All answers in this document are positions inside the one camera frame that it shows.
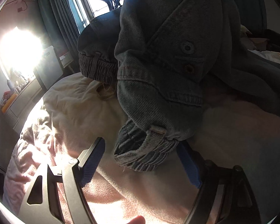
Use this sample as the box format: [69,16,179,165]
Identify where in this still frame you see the blue denim jeans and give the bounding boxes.
[77,0,280,172]

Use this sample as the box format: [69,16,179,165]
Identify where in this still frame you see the black clothes rack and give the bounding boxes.
[101,0,124,11]

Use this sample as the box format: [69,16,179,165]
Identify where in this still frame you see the pink bed sheet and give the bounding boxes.
[3,73,280,223]

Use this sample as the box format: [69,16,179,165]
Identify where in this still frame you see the teal window curtain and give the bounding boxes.
[37,0,80,73]

